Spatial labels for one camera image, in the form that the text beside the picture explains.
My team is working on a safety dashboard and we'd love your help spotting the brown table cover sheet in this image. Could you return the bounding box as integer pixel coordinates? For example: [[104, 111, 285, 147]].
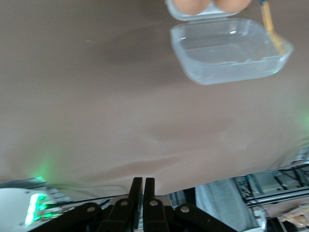
[[0, 0, 309, 203]]

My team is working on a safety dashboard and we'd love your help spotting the aluminium frame rack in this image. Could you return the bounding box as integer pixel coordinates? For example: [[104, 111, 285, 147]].
[[238, 166, 309, 206]]

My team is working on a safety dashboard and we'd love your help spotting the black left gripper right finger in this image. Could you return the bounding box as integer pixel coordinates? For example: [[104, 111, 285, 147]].
[[143, 177, 170, 232]]

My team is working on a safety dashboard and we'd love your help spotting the brown egg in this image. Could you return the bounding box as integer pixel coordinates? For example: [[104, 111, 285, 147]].
[[214, 0, 252, 13], [173, 0, 210, 15]]

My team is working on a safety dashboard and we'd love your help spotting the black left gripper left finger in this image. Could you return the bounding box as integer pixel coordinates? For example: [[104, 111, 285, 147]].
[[98, 177, 143, 232]]

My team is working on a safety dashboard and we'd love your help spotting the clear plastic egg box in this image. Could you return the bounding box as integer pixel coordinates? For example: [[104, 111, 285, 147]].
[[165, 0, 295, 86]]

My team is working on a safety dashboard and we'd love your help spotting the grey fabric object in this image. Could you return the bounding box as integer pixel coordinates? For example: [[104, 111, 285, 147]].
[[195, 178, 258, 232]]

